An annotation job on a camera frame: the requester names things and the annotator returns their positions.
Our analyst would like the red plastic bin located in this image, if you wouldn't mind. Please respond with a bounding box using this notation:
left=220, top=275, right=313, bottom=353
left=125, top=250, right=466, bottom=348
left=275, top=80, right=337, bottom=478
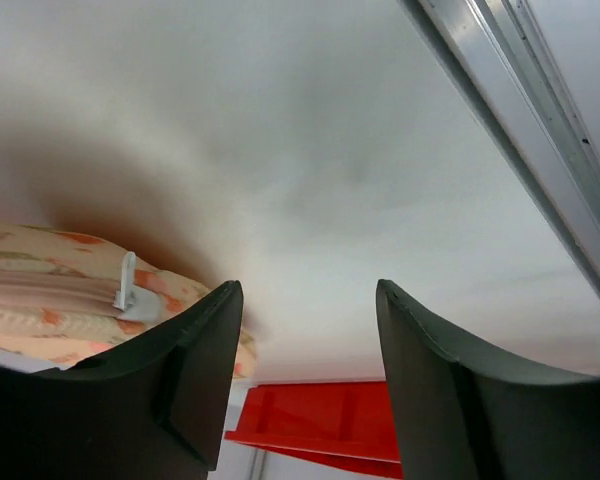
left=225, top=381, right=403, bottom=479

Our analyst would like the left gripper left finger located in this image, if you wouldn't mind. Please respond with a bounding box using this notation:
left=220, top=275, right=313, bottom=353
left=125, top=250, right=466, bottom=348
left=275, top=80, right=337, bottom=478
left=0, top=281, right=243, bottom=479

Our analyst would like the right aluminium frame post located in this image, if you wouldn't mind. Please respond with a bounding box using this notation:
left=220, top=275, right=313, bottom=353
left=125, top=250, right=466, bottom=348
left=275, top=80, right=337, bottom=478
left=405, top=0, right=600, bottom=298

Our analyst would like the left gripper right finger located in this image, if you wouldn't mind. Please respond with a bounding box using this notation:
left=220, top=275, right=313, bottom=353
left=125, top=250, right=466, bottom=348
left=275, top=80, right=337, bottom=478
left=376, top=280, right=600, bottom=479

